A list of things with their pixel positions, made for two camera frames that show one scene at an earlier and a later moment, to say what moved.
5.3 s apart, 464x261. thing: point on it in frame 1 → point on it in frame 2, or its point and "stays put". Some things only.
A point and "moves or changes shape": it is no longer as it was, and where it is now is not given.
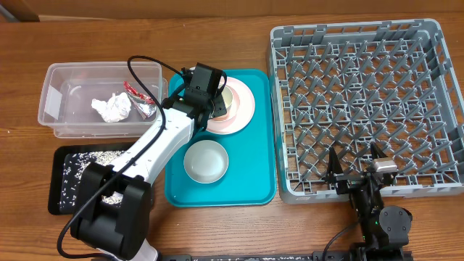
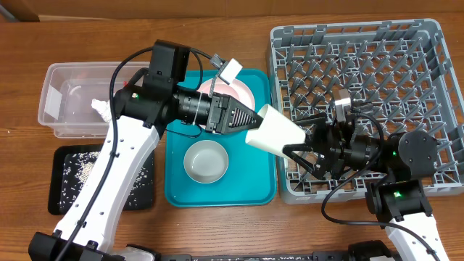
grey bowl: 206,161 stays put
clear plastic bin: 69,89 stays put
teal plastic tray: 250,180 stays put
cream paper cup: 227,96 moves or changes shape
